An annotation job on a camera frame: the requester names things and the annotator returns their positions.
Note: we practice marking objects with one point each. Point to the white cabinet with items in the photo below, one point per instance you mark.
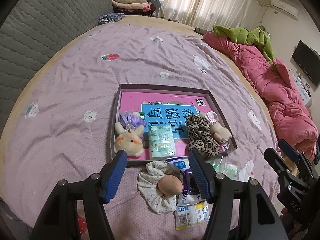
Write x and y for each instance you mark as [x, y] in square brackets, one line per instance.
[303, 91]

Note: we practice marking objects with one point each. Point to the green sponge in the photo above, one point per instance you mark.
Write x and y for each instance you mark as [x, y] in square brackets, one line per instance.
[217, 163]

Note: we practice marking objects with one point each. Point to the grey quilted sofa cover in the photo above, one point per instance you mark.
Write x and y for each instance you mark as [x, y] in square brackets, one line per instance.
[33, 32]

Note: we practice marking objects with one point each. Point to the yellow white wipes packet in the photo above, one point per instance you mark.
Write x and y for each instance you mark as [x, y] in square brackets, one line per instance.
[187, 216]

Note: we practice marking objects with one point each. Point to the beige plush bear toy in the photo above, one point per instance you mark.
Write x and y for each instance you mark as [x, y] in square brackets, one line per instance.
[219, 133]

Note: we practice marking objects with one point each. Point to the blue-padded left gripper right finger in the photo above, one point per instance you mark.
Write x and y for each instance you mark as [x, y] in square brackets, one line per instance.
[241, 210]

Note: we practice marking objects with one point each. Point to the stack of folded clothes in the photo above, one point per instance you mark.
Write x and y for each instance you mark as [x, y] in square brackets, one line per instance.
[135, 7]

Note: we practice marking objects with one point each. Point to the white wall air conditioner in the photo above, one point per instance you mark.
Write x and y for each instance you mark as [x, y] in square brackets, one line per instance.
[287, 8]

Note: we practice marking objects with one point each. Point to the green tissue pack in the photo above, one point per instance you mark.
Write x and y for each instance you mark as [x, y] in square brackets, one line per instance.
[229, 170]
[161, 142]

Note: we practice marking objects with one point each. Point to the white floral scrunchie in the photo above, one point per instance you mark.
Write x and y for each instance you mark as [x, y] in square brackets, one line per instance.
[158, 202]

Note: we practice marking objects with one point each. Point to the shallow purple cardboard box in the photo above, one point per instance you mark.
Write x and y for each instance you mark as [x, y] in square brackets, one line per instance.
[168, 90]

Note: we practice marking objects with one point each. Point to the leopard print scrunchie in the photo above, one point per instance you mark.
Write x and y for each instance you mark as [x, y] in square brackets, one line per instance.
[200, 137]

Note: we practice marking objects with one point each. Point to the pink blue children's book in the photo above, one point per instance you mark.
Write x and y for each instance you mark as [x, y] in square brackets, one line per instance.
[165, 109]

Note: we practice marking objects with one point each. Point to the pink satin scrunchie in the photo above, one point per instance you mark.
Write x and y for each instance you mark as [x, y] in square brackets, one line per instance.
[211, 117]

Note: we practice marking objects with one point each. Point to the lilac patterned bed sheet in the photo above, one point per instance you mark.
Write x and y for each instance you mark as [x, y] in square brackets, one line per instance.
[60, 127]

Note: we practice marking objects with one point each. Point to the blue patterned cloth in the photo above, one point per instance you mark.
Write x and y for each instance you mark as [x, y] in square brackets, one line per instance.
[110, 17]

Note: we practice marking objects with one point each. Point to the black wall television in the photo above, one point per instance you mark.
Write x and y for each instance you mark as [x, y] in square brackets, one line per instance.
[308, 60]

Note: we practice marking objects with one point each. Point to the purple satin scrunchie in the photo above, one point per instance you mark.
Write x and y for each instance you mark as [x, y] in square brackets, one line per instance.
[131, 120]

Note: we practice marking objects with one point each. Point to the cream plush bunny toy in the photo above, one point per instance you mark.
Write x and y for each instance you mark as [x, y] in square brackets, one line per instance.
[129, 140]

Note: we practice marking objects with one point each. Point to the peach makeup sponge egg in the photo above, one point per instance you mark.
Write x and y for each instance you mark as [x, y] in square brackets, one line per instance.
[170, 185]

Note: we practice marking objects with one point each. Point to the white window curtains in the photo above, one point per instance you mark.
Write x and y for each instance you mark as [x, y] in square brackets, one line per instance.
[205, 14]

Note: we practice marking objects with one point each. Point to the green fleece garment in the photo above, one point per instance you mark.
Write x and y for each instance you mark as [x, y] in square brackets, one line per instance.
[257, 37]

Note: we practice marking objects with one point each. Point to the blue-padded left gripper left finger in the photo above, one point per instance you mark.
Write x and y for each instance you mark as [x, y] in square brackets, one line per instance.
[58, 218]

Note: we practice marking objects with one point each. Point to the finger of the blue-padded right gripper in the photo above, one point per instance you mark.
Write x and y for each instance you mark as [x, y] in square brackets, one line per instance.
[304, 166]
[286, 179]

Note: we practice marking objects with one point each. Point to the pink quilted comforter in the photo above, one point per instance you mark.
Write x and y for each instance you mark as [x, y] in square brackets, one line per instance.
[274, 84]

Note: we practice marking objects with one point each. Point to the cartoon doll face packet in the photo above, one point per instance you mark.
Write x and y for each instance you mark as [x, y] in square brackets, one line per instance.
[190, 194]

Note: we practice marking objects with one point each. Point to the green tissue pack in box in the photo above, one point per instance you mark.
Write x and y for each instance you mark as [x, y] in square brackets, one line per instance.
[161, 142]

